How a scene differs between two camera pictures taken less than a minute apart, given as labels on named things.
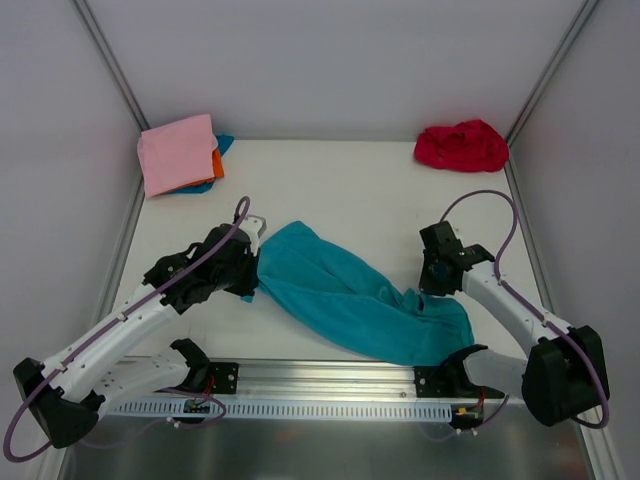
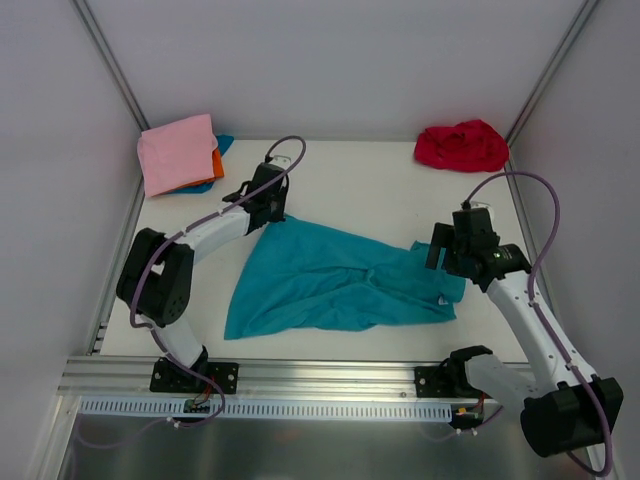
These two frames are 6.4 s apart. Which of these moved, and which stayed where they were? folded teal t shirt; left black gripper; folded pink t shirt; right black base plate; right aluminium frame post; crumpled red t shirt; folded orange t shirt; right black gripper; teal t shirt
Moved: left black gripper; teal t shirt; right black gripper
Stayed: crumpled red t shirt; folded pink t shirt; folded teal t shirt; right black base plate; right aluminium frame post; folded orange t shirt
